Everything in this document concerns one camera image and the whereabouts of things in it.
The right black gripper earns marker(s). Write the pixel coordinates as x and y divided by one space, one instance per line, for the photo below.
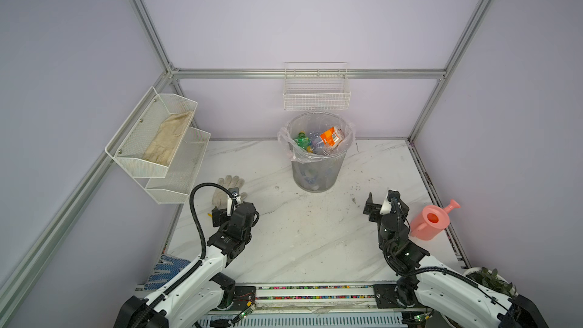
374 209

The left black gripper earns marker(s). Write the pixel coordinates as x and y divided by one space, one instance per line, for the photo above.
219 219

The green Sprite bottle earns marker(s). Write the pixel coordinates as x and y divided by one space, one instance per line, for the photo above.
304 142

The orange label juice bottle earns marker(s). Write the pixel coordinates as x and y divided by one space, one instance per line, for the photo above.
332 138

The large crushed blue label bottle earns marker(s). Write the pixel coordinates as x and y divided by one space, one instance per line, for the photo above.
317 144

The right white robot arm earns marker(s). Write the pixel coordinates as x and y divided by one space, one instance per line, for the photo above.
425 280

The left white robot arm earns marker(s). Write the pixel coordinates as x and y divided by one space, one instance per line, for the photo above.
200 264

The grey mesh waste bin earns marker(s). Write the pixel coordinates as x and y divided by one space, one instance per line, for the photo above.
317 176

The clear plastic bin liner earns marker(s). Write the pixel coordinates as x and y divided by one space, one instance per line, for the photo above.
312 122

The white cotton work glove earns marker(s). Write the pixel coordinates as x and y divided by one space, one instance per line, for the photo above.
220 198

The pink spray bottle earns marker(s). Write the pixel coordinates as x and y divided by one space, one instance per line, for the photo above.
431 221

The white mesh lower shelf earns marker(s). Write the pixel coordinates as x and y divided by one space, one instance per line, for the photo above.
176 187

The white mesh shelf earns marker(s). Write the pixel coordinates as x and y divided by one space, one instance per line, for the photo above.
132 146
176 187

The blue dotted work glove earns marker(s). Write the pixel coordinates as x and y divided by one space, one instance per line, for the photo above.
165 269

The beige glove in shelf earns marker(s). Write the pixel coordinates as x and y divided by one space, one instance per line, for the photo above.
167 139

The white mesh upper shelf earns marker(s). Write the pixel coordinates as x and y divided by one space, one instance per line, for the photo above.
132 146

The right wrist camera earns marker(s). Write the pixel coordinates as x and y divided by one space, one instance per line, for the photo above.
391 204

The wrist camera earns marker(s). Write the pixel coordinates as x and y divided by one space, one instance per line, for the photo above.
234 198
391 204

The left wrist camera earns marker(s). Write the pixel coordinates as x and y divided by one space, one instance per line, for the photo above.
234 198

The white wire wall basket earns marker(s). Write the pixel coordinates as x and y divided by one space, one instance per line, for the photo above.
316 86

